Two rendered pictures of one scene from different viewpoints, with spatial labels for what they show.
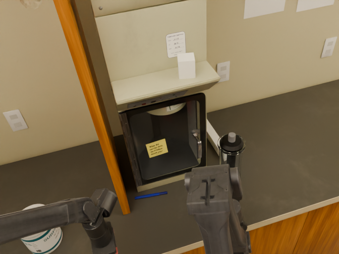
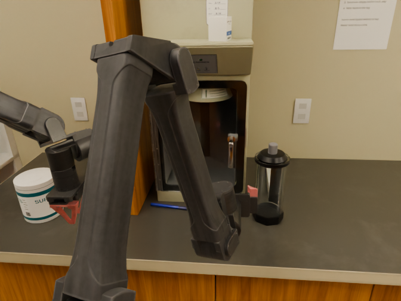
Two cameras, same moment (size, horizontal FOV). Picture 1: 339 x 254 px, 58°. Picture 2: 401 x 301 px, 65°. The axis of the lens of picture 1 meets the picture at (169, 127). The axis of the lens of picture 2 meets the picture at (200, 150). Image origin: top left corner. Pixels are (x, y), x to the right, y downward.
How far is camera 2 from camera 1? 0.52 m
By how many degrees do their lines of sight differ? 23
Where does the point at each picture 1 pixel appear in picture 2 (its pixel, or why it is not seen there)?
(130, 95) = not seen: hidden behind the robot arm
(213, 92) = (287, 135)
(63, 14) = not seen: outside the picture
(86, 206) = (51, 121)
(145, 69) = (181, 34)
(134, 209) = (144, 213)
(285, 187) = (340, 243)
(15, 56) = (93, 42)
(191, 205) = (96, 47)
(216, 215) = (116, 58)
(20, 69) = not seen: hidden behind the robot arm
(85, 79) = (107, 12)
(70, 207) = (31, 109)
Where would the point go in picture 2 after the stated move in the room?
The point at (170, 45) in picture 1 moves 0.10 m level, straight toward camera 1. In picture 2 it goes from (210, 9) to (198, 9)
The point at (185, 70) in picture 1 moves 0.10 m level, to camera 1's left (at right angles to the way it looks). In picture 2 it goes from (216, 30) to (181, 30)
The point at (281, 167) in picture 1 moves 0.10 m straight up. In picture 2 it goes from (344, 223) to (349, 196)
